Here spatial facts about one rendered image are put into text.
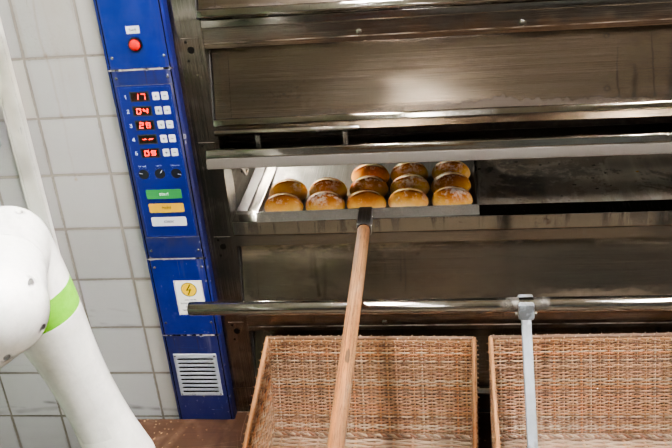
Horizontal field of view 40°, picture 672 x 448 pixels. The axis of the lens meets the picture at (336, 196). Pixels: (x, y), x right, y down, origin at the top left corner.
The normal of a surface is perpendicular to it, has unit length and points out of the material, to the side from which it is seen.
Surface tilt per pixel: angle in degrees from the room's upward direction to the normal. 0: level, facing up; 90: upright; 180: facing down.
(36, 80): 90
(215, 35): 90
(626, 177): 0
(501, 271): 70
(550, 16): 90
